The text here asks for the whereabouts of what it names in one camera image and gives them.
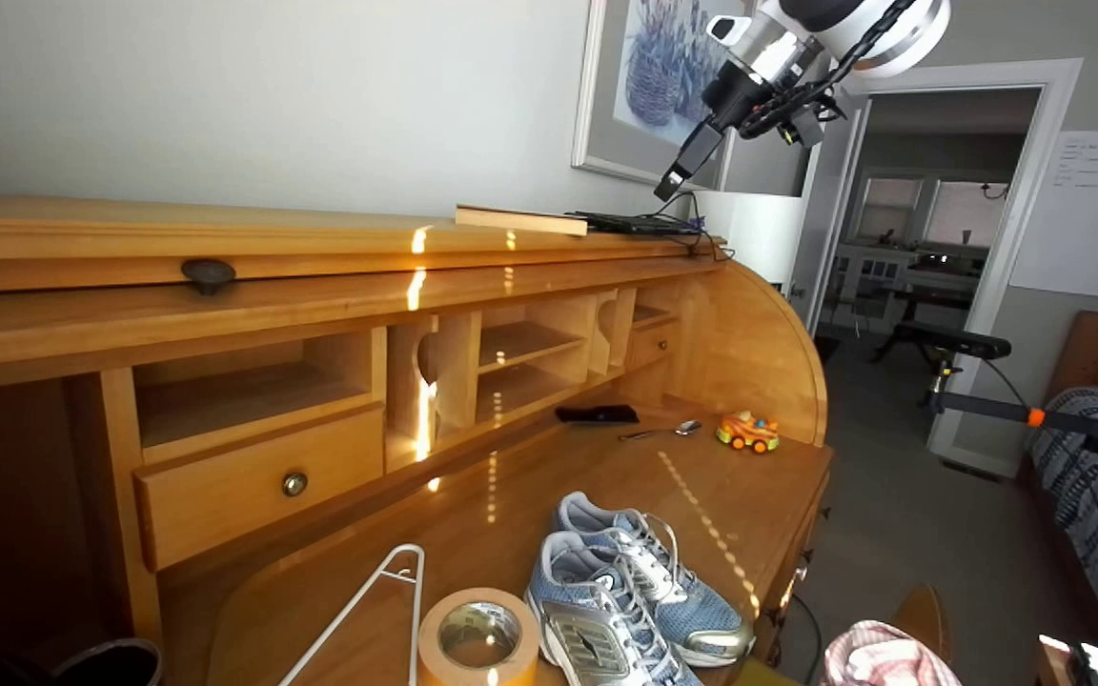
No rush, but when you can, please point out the wooden roll-top desk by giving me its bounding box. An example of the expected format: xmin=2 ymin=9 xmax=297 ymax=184
xmin=0 ymin=192 xmax=834 ymax=686

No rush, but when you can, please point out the cluttered background table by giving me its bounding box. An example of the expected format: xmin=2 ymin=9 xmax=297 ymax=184
xmin=826 ymin=241 xmax=997 ymax=318

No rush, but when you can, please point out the wooden desk drawer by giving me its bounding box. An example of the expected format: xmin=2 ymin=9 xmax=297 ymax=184
xmin=133 ymin=404 xmax=390 ymax=575

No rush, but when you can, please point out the metal spoon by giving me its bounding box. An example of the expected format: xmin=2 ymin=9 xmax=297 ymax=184
xmin=617 ymin=417 xmax=705 ymax=445

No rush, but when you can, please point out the orange toy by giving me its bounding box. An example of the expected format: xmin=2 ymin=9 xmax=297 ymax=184
xmin=714 ymin=408 xmax=785 ymax=456

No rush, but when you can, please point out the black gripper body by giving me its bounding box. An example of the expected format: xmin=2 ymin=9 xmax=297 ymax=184
xmin=697 ymin=52 xmax=780 ymax=136

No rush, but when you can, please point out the black stereo camera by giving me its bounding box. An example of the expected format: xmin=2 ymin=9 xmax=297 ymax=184
xmin=893 ymin=320 xmax=1017 ymax=366

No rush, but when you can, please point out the blue grey sneaker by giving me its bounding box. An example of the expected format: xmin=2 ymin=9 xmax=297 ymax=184
xmin=521 ymin=530 xmax=705 ymax=686
xmin=555 ymin=488 xmax=758 ymax=672

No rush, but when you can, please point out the black round container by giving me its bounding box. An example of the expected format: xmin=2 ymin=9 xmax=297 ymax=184
xmin=48 ymin=638 xmax=167 ymax=686

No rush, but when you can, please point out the whiteboard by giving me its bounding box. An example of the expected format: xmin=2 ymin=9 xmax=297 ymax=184
xmin=1007 ymin=126 xmax=1098 ymax=310

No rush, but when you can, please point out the framed blue flower picture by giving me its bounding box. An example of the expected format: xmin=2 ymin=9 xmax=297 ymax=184
xmin=569 ymin=0 xmax=767 ymax=194

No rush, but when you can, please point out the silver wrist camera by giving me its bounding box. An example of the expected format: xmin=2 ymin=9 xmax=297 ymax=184
xmin=701 ymin=13 xmax=754 ymax=50

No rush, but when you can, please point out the black computer keyboard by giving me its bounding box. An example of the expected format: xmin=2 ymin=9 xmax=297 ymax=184
xmin=569 ymin=207 xmax=714 ymax=244

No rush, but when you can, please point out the white wire hanger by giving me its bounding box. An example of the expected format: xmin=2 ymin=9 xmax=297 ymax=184
xmin=277 ymin=542 xmax=429 ymax=686

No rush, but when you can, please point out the pink striped cloth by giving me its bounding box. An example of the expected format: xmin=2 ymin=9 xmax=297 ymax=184
xmin=814 ymin=619 xmax=963 ymax=686

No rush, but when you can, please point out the wooden chair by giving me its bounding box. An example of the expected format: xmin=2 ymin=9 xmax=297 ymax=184
xmin=889 ymin=581 xmax=962 ymax=659

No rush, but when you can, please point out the dark rolltop handle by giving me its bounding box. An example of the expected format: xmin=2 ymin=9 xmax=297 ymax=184
xmin=180 ymin=254 xmax=240 ymax=296

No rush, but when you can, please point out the black remote control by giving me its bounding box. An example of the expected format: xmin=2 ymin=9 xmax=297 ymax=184
xmin=552 ymin=400 xmax=643 ymax=426

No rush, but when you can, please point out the white side table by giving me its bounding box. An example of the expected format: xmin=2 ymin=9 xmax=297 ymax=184
xmin=1038 ymin=629 xmax=1098 ymax=686

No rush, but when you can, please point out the white paper card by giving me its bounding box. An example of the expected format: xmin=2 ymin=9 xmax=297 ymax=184
xmin=452 ymin=202 xmax=590 ymax=241

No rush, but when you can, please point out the beige tape roll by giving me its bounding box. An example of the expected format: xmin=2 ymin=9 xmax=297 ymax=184
xmin=414 ymin=583 xmax=542 ymax=686

